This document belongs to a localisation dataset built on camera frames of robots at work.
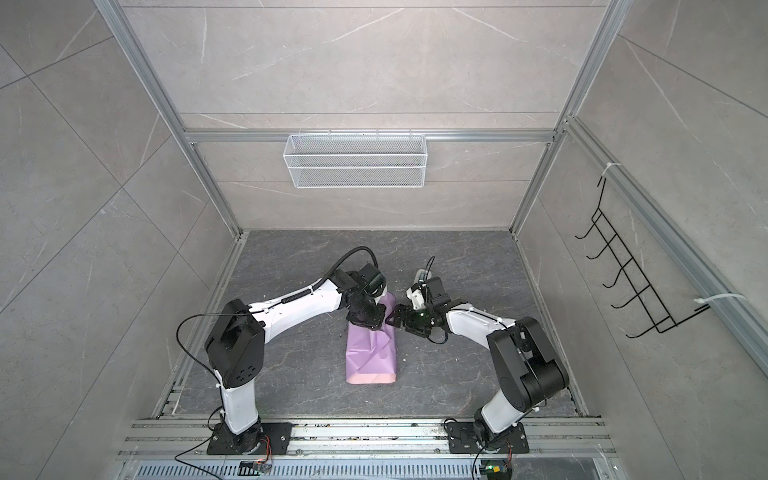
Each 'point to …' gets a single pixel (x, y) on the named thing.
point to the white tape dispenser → (429, 275)
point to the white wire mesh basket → (355, 161)
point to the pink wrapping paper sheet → (371, 356)
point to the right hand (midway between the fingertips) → (396, 322)
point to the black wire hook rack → (659, 316)
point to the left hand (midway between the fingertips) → (383, 321)
